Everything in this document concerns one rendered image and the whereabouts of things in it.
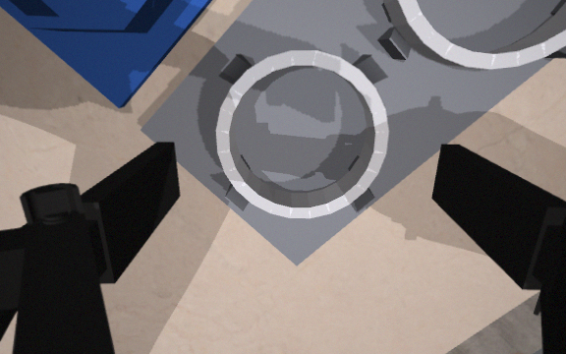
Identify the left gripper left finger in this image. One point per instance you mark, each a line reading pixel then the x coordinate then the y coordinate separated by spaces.
pixel 61 308

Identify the blue pallet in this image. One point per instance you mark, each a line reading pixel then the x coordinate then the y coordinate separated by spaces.
pixel 115 55

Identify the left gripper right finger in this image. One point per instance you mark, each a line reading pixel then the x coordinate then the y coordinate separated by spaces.
pixel 519 225

